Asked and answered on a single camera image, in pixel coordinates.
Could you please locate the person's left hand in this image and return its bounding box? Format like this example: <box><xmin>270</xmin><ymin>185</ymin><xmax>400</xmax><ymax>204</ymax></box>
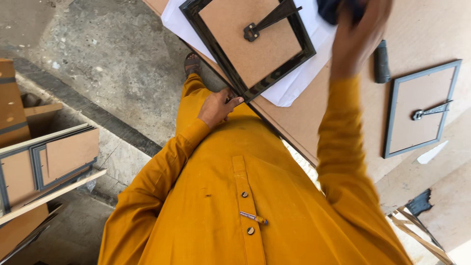
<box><xmin>197</xmin><ymin>88</ymin><xmax>245</xmax><ymax>130</ymax></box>

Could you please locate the person's right hand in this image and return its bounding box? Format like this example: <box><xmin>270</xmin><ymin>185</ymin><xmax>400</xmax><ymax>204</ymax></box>
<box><xmin>330</xmin><ymin>0</ymin><xmax>393</xmax><ymax>81</ymax></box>

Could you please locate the dark blue cloth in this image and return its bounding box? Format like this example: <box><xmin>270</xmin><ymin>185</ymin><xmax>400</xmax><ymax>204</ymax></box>
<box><xmin>317</xmin><ymin>0</ymin><xmax>368</xmax><ymax>26</ymax></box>

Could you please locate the black picture frame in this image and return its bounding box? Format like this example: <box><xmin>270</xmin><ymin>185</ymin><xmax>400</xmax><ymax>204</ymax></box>
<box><xmin>179</xmin><ymin>0</ymin><xmax>317</xmax><ymax>104</ymax></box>

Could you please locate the black cylindrical tool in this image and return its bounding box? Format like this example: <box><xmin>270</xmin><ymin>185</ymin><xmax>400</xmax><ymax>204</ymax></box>
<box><xmin>374</xmin><ymin>40</ymin><xmax>392</xmax><ymax>84</ymax></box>

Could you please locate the person's brown sandal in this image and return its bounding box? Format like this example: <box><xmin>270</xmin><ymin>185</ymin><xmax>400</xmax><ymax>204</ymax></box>
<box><xmin>184</xmin><ymin>52</ymin><xmax>202</xmax><ymax>77</ymax></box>

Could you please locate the white paper sheet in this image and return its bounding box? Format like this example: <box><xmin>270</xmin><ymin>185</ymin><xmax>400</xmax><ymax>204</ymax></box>
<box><xmin>161</xmin><ymin>0</ymin><xmax>338</xmax><ymax>107</ymax></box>

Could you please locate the person's mustard yellow tunic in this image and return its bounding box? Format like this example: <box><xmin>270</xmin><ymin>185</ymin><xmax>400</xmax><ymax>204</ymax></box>
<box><xmin>97</xmin><ymin>73</ymin><xmax>413</xmax><ymax>265</ymax></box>

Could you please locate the pen clipped on tunic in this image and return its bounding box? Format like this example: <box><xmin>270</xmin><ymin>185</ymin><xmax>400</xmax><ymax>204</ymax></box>
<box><xmin>239</xmin><ymin>211</ymin><xmax>269</xmax><ymax>226</ymax></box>

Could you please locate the white paper scrap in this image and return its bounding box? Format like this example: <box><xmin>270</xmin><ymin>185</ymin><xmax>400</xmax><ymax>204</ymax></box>
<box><xmin>413</xmin><ymin>140</ymin><xmax>449</xmax><ymax>165</ymax></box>

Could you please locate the stack of grey picture frames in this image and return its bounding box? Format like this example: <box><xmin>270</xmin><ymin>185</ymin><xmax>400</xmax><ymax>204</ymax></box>
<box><xmin>0</xmin><ymin>124</ymin><xmax>100</xmax><ymax>216</ymax></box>

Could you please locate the torn black scrap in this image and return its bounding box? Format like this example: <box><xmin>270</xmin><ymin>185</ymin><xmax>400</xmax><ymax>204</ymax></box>
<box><xmin>405</xmin><ymin>189</ymin><xmax>433</xmax><ymax>217</ymax></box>

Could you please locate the long pale wooden strip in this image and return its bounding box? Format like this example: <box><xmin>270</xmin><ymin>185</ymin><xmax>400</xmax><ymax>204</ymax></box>
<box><xmin>0</xmin><ymin>169</ymin><xmax>107</xmax><ymax>226</ymax></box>

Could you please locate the brown cardboard box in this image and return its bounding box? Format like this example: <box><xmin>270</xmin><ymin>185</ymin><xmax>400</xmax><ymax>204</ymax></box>
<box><xmin>0</xmin><ymin>58</ymin><xmax>64</xmax><ymax>148</ymax></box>

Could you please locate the grey picture frame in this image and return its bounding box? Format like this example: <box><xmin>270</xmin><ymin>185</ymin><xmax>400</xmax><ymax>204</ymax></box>
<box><xmin>382</xmin><ymin>59</ymin><xmax>463</xmax><ymax>159</ymax></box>

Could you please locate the pale wooden slat frame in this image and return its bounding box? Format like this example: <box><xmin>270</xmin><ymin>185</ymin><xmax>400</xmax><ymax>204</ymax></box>
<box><xmin>386</xmin><ymin>207</ymin><xmax>456</xmax><ymax>265</ymax></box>

